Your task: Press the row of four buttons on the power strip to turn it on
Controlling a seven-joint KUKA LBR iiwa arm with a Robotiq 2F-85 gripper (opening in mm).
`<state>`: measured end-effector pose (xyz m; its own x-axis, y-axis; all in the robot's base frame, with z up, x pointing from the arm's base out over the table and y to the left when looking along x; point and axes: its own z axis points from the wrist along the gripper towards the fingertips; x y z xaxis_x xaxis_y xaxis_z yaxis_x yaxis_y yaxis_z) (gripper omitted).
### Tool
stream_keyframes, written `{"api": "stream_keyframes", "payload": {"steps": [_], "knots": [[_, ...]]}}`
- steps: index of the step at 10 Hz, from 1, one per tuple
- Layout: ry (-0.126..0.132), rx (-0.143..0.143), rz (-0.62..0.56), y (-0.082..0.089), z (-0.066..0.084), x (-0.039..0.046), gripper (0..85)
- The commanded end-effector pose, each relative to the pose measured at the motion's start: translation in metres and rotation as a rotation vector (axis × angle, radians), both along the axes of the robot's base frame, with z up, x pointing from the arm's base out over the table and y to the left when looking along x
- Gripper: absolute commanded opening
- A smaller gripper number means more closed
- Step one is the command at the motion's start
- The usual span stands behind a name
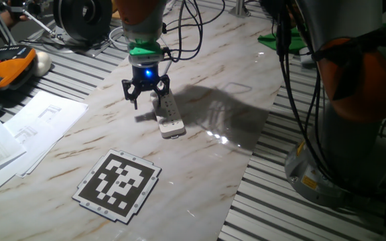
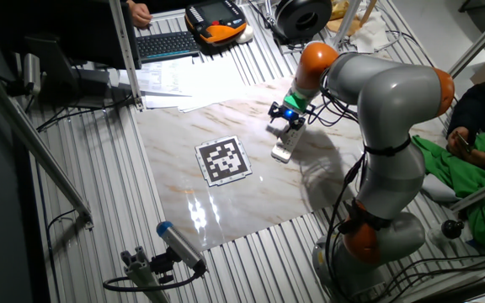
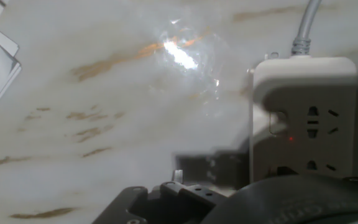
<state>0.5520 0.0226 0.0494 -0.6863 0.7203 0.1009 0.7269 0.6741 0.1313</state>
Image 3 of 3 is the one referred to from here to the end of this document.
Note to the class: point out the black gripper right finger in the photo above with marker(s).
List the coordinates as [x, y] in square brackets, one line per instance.
[191, 199]

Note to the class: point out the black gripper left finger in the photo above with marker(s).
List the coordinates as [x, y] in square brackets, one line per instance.
[117, 207]

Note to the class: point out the white power strip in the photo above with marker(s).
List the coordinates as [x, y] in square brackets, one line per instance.
[322, 93]

